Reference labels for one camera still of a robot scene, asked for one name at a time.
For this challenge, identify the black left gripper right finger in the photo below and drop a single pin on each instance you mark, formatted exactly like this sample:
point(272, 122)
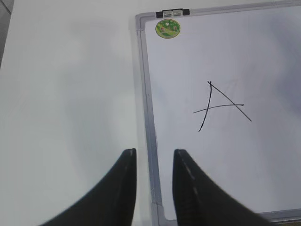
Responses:
point(199, 201)

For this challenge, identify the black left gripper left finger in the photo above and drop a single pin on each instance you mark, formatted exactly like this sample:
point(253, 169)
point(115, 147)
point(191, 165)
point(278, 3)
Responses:
point(111, 202)

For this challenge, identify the white board with aluminium frame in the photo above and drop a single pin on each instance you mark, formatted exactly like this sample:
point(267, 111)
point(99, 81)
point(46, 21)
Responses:
point(227, 89)

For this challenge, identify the round green sticker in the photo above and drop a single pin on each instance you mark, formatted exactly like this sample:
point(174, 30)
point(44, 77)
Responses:
point(167, 28)

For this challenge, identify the black silver hanging clip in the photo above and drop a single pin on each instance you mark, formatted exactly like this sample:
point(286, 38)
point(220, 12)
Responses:
point(172, 13)

